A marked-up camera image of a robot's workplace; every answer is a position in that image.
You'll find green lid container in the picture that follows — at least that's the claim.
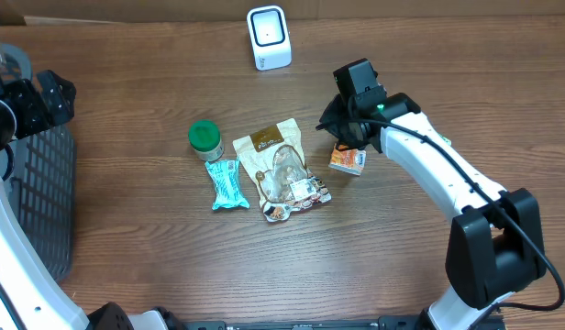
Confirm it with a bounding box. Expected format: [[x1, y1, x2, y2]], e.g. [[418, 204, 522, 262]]
[[188, 120, 224, 162]]

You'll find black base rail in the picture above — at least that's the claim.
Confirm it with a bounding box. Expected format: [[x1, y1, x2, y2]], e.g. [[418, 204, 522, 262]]
[[183, 315, 432, 330]]

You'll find cardboard back panel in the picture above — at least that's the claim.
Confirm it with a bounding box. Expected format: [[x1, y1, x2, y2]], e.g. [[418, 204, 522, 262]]
[[0, 0, 565, 25]]

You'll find beige snack pouch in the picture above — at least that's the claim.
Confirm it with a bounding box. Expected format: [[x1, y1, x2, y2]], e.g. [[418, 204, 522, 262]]
[[233, 118, 332, 223]]

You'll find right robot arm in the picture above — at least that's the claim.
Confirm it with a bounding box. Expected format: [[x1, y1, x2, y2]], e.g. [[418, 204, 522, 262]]
[[319, 59, 547, 329]]

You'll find white barcode scanner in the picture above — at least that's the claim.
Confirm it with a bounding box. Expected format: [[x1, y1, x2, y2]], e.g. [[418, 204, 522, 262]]
[[247, 5, 292, 71]]

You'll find teal snack packet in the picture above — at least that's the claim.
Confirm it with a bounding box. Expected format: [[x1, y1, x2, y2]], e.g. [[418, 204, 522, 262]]
[[205, 159, 249, 211]]

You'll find orange tissue pack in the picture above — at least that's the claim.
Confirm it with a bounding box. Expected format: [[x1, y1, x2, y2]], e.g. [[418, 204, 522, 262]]
[[328, 143, 366, 176]]

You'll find teal tissue pack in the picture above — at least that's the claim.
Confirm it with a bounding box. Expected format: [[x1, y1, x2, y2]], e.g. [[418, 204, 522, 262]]
[[440, 135, 452, 146]]

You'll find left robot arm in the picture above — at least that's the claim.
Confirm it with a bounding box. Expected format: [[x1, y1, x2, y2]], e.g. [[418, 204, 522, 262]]
[[0, 43, 182, 330]]

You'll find grey plastic basket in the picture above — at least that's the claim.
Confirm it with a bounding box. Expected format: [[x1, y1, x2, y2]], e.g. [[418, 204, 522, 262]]
[[0, 44, 77, 281]]

